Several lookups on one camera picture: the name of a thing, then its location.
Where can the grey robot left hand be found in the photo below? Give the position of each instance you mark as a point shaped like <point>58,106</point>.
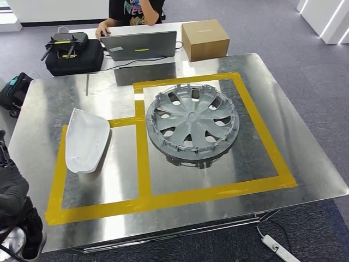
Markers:
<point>12,188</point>

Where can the silver wheel hubcap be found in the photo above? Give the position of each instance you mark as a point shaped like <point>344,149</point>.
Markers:
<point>192,117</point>

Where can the black carrying case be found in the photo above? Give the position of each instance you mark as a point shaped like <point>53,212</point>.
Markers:
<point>76,63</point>

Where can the black bag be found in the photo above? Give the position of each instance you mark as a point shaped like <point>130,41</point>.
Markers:
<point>17,90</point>

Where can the brown cardboard box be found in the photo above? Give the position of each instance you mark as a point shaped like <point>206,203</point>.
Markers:
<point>204,39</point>

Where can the white power strip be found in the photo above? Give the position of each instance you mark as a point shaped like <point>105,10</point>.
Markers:
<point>278,247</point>

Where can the grey laptop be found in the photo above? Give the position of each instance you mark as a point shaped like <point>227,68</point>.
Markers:
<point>139,45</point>

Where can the white lit blocks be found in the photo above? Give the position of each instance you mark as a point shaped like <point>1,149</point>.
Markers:
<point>316,18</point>

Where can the stainless steel workbench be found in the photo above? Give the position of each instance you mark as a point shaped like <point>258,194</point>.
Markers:
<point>191,202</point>

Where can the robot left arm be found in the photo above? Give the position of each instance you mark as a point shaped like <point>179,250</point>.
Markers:
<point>10,242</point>

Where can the white curved panel part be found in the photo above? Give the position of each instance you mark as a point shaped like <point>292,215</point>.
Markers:
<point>86,141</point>

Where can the person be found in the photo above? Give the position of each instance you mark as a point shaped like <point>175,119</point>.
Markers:
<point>130,11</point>

